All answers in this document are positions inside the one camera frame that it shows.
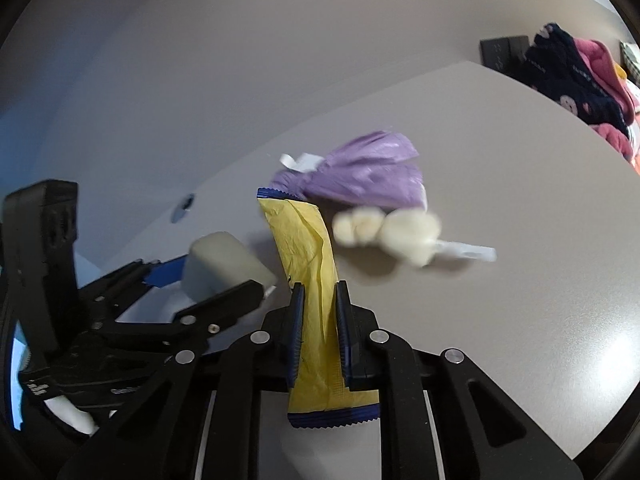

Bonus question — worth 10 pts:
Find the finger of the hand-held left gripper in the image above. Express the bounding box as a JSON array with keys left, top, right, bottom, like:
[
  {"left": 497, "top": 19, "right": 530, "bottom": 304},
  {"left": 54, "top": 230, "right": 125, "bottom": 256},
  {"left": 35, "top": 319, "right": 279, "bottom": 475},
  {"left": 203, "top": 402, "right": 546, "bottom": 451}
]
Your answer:
[
  {"left": 80, "top": 257, "right": 189, "bottom": 313},
  {"left": 94, "top": 280, "right": 267, "bottom": 357}
]

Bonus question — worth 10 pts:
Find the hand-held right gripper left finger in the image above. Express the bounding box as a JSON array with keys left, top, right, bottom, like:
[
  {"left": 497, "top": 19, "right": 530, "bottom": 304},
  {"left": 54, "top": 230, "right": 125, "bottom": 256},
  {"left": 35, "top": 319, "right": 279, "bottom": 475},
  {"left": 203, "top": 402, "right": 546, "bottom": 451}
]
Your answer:
[{"left": 60, "top": 282, "right": 307, "bottom": 480}]

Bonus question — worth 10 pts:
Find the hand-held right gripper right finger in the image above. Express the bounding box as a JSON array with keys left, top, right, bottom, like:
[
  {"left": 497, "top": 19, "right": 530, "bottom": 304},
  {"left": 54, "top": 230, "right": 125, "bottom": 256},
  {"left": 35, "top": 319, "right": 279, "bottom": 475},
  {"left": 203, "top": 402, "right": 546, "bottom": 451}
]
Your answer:
[{"left": 335, "top": 281, "right": 587, "bottom": 480}]

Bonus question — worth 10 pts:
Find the white foam block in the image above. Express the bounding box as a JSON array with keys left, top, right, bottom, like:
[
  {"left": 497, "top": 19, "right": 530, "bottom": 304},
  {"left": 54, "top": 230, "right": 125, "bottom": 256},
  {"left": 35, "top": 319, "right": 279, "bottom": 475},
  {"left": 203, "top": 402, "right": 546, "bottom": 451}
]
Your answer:
[{"left": 181, "top": 231, "right": 277, "bottom": 312}]

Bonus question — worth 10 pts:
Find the yellow snack packet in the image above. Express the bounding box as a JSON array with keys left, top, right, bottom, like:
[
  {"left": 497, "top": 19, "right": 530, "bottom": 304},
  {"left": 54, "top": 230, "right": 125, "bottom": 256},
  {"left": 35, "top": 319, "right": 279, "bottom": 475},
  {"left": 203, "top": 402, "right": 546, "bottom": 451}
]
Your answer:
[{"left": 256, "top": 187, "right": 382, "bottom": 430}]

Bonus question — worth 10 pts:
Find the blue glowing screen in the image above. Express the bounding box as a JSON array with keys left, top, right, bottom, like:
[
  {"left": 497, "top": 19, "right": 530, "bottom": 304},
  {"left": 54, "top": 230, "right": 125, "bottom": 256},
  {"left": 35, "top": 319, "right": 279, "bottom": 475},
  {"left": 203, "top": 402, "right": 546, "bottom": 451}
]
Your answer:
[{"left": 9, "top": 317, "right": 26, "bottom": 429}]

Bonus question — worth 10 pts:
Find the white plastic wrapper strip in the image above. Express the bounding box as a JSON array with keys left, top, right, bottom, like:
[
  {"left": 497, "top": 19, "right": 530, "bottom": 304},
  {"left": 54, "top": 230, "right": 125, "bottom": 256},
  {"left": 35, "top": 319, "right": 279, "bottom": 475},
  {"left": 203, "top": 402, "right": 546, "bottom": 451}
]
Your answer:
[{"left": 432, "top": 239, "right": 497, "bottom": 263}]

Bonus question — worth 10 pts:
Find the purple plastic bag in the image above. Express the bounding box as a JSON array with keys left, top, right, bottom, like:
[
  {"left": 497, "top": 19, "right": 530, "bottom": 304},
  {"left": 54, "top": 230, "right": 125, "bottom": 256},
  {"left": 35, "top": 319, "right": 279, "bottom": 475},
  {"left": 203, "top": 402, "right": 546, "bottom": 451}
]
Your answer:
[{"left": 270, "top": 131, "right": 429, "bottom": 212}]

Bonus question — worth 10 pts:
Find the white paper label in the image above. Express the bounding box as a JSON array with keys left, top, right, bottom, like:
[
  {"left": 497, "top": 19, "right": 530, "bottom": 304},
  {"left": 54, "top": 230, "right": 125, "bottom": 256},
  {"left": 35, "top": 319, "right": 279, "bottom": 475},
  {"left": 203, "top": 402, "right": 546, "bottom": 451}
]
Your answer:
[{"left": 279, "top": 152, "right": 326, "bottom": 175}]

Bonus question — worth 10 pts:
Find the navy patterned garment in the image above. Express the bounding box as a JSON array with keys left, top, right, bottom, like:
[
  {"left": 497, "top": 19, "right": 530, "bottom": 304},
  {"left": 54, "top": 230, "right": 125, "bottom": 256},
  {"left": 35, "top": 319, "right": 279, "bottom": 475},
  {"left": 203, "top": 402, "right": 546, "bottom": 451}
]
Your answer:
[{"left": 520, "top": 22, "right": 632, "bottom": 129}]

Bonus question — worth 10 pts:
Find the pink fleece garment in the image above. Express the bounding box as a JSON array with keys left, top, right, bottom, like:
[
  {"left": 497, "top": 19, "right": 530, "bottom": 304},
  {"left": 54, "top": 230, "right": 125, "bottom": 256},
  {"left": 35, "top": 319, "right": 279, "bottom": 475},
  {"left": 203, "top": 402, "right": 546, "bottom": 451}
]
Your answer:
[{"left": 572, "top": 37, "right": 639, "bottom": 169}]

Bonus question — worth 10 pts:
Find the checked white pillow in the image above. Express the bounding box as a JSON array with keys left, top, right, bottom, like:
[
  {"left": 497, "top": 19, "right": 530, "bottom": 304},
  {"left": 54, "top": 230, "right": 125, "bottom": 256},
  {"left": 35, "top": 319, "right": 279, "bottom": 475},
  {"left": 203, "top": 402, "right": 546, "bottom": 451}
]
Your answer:
[{"left": 619, "top": 40, "right": 640, "bottom": 84}]

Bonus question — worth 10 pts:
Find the round table cable grommet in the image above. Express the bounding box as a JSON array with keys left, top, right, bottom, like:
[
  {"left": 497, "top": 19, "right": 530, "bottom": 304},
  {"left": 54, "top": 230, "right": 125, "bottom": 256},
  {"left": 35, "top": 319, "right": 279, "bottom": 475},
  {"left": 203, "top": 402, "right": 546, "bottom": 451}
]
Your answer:
[{"left": 170, "top": 192, "right": 197, "bottom": 224}]

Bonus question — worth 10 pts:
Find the black wall socket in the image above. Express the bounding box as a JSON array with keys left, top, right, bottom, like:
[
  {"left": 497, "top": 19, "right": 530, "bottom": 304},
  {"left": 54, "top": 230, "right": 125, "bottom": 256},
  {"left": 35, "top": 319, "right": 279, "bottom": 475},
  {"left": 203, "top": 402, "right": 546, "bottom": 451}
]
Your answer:
[{"left": 480, "top": 35, "right": 531, "bottom": 74}]

